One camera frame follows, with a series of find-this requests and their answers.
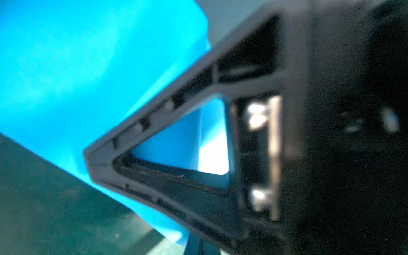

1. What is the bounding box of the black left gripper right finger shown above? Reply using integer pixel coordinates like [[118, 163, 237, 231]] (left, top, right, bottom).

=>
[[200, 240, 221, 255]]

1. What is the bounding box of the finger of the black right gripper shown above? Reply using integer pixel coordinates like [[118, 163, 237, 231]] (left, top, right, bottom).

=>
[[84, 6, 286, 255]]

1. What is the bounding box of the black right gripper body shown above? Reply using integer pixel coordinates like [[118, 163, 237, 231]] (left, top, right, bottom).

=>
[[229, 1, 408, 255]]

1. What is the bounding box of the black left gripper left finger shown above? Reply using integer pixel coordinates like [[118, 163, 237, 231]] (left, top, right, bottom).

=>
[[184, 233, 200, 255]]

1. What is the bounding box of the cyan paper sheet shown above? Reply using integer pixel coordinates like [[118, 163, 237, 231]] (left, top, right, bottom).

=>
[[0, 0, 230, 246]]

